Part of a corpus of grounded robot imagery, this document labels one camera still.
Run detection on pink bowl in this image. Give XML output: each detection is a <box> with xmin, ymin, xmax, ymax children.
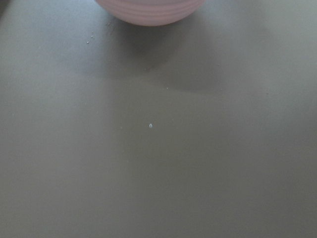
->
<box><xmin>97</xmin><ymin>0</ymin><xmax>205</xmax><ymax>26</ymax></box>

